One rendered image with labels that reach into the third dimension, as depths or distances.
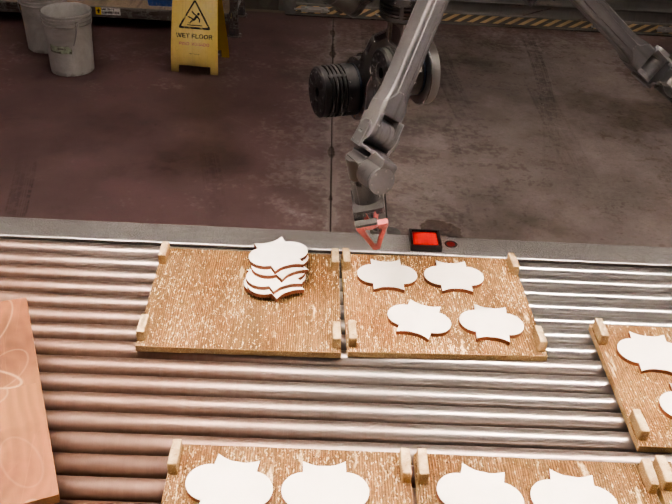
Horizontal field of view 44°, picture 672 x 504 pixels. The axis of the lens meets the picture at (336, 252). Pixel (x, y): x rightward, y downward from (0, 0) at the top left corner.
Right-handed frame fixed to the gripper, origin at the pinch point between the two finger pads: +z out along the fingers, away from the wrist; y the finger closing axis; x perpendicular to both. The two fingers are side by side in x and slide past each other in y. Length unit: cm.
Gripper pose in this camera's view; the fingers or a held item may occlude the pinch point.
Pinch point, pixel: (374, 234)
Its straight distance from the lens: 181.6
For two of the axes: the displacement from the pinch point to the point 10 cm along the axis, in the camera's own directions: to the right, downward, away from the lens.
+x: 9.8, -1.8, -0.6
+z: 1.9, 8.2, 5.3
